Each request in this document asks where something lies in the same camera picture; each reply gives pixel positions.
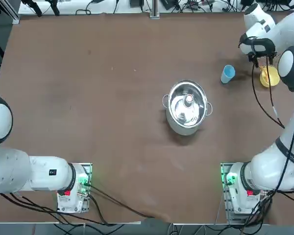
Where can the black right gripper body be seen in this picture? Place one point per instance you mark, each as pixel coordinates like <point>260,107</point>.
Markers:
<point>262,46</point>

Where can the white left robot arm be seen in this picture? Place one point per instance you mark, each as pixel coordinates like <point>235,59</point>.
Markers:
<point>27,171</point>

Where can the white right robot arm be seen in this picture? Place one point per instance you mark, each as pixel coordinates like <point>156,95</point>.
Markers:
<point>267,169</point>

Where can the blue plastic cup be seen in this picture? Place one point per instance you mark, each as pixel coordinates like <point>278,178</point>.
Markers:
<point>227,74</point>

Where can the yellow plastic bowl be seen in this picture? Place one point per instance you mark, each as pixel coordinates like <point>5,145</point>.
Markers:
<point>274,78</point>

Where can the glass pot lid with knob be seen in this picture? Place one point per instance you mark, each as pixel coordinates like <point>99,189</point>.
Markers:
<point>186,115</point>

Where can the stainless steel electric pot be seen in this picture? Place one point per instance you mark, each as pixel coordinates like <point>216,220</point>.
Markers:
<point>183,129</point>

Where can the black tripod stand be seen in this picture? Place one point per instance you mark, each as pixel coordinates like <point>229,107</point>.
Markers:
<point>36,8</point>

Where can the white table edge bracket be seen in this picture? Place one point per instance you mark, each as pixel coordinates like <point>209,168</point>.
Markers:
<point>154,15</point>

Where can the metal camera post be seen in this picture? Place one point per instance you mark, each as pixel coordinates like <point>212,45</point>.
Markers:
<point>154,6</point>

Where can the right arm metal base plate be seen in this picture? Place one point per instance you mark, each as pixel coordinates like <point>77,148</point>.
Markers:
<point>224,171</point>

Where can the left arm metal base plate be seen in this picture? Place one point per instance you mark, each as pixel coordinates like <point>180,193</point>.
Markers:
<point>88,169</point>

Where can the aluminium profile rail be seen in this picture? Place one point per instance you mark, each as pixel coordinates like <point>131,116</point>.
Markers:
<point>11,12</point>

